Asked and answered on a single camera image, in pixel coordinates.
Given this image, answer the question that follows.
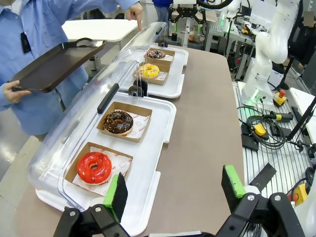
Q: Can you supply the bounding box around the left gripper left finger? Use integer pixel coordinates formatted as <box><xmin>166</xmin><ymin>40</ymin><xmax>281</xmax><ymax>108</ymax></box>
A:
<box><xmin>53</xmin><ymin>172</ymin><xmax>134</xmax><ymax>237</ymax></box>

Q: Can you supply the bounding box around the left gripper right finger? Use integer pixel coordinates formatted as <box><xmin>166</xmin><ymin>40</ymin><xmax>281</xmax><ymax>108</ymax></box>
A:
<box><xmin>216</xmin><ymin>164</ymin><xmax>306</xmax><ymax>237</ymax></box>

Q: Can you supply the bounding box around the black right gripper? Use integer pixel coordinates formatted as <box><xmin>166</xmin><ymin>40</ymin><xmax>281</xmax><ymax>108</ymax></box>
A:
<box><xmin>168</xmin><ymin>3</ymin><xmax>206</xmax><ymax>25</ymax></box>

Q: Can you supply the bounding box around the dark chocolate sprinkled donut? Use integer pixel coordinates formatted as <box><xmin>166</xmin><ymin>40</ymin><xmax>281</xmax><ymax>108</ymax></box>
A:
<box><xmin>147</xmin><ymin>49</ymin><xmax>166</xmax><ymax>60</ymax></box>

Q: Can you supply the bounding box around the yellow sprinkled donut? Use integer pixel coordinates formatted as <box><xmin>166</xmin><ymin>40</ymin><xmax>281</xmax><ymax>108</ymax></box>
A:
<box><xmin>139</xmin><ymin>63</ymin><xmax>160</xmax><ymax>79</ymax></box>

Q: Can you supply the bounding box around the dark brown serving tray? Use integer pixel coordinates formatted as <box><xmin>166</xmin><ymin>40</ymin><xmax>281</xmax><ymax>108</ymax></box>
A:
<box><xmin>6</xmin><ymin>37</ymin><xmax>108</xmax><ymax>94</ymax></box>

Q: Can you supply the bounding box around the person's left forearm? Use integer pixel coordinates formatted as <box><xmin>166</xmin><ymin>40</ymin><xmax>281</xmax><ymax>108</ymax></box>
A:
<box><xmin>108</xmin><ymin>0</ymin><xmax>139</xmax><ymax>12</ymax></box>

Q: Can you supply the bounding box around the red glazed donut in box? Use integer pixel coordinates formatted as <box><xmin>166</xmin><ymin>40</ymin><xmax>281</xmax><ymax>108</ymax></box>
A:
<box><xmin>64</xmin><ymin>142</ymin><xmax>134</xmax><ymax>197</ymax></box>

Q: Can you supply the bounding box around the chocolate donut with nuts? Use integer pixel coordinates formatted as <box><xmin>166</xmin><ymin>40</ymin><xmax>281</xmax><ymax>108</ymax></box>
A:
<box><xmin>103</xmin><ymin>110</ymin><xmax>134</xmax><ymax>136</ymax></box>

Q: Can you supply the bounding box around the person in blue shirt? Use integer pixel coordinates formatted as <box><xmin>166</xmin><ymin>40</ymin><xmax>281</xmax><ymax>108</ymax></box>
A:
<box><xmin>0</xmin><ymin>0</ymin><xmax>119</xmax><ymax>136</ymax></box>

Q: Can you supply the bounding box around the person's left hand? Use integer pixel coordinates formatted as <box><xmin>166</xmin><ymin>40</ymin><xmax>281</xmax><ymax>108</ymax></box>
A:
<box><xmin>125</xmin><ymin>3</ymin><xmax>144</xmax><ymax>32</ymax></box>

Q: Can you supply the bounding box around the person's right hand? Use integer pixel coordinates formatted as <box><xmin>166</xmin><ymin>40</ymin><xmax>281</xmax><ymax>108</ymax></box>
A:
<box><xmin>2</xmin><ymin>80</ymin><xmax>32</xmax><ymax>104</ymax></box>

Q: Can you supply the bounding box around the bystander in blue jeans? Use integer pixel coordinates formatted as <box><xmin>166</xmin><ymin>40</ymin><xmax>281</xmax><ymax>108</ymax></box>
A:
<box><xmin>152</xmin><ymin>0</ymin><xmax>173</xmax><ymax>25</ymax></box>

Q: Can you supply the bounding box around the clear display lid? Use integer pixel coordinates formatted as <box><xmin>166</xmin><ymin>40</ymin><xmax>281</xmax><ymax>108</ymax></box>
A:
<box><xmin>27</xmin><ymin>60</ymin><xmax>141</xmax><ymax>212</ymax></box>
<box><xmin>116</xmin><ymin>21</ymin><xmax>168</xmax><ymax>75</ymax></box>

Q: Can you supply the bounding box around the white display tray base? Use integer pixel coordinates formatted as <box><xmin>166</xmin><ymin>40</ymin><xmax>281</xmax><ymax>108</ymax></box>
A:
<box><xmin>35</xmin><ymin>92</ymin><xmax>177</xmax><ymax>237</ymax></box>
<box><xmin>118</xmin><ymin>45</ymin><xmax>190</xmax><ymax>99</ymax></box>

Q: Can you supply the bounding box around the yellow emergency stop box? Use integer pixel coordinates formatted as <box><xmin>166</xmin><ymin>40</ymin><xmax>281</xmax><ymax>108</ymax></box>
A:
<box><xmin>273</xmin><ymin>90</ymin><xmax>288</xmax><ymax>107</ymax></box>
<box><xmin>288</xmin><ymin>183</ymin><xmax>309</xmax><ymax>207</ymax></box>

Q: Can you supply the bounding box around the black tripod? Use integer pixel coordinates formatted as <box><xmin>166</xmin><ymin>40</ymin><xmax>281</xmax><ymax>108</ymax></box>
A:
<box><xmin>287</xmin><ymin>95</ymin><xmax>316</xmax><ymax>141</ymax></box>

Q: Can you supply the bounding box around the black clip-on microphone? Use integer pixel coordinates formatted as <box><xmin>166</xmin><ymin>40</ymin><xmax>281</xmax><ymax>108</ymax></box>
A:
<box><xmin>20</xmin><ymin>32</ymin><xmax>32</xmax><ymax>54</ymax></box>

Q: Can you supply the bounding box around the black metal bracket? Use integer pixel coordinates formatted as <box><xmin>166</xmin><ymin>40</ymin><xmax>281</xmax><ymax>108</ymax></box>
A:
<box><xmin>249</xmin><ymin>162</ymin><xmax>277</xmax><ymax>191</ymax></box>

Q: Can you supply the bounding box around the aluminium frame workbench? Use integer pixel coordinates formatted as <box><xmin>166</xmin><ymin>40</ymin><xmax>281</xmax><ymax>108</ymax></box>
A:
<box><xmin>204</xmin><ymin>14</ymin><xmax>256</xmax><ymax>79</ymax></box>

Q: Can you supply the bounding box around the black coiled cable bundle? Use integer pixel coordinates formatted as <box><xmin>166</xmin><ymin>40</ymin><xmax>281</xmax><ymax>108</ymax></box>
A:
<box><xmin>238</xmin><ymin>106</ymin><xmax>287</xmax><ymax>149</ymax></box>

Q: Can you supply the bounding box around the black yellow enabling handle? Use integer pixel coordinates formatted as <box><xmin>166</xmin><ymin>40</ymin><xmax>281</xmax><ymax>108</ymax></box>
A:
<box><xmin>270</xmin><ymin>112</ymin><xmax>294</xmax><ymax>121</ymax></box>

